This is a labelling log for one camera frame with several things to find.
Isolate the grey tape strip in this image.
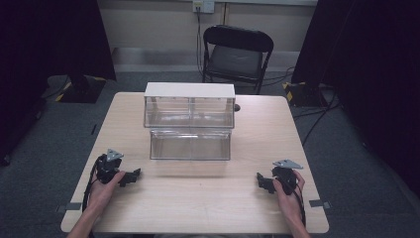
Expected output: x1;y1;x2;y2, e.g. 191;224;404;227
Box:
54;201;83;214
308;198;333;209

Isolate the person's left hand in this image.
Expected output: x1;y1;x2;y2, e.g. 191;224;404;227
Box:
87;170;127;213

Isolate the black floor cable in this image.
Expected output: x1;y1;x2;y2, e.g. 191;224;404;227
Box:
291;88;342;147
262;65;297;87

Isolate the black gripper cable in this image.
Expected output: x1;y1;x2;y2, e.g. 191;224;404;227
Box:
81;156;104;213
290;182;307;229

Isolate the black wall outlet cable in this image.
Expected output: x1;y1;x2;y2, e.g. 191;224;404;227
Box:
196;5;205;77

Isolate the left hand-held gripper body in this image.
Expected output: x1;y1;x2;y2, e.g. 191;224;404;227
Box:
94;148;125;185

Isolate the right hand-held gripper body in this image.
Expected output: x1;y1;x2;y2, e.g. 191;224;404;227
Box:
270;159;304;196

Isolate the white wall outlet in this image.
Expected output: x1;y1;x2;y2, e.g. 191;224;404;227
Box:
192;0;216;15

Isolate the dark curtain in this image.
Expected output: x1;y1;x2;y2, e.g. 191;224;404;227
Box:
290;0;420;199
0;0;117;167

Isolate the black folding chair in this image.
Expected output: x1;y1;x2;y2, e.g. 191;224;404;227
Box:
201;24;275;96

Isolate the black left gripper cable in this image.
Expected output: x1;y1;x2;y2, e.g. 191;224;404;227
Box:
81;156;104;213

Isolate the clear drawer cabinet white top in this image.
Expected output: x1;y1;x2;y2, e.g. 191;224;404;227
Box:
143;81;237;130

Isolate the person's right hand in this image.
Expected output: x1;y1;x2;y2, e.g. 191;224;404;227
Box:
271;169;307;229

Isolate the clear plastic drawer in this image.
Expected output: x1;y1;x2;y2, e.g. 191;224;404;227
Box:
149;128;233;162

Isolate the black stand base striped tape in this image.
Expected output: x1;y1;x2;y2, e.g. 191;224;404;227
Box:
53;73;107;104
281;80;333;109

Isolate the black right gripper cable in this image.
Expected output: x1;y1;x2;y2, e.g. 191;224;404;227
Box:
290;182;307;229

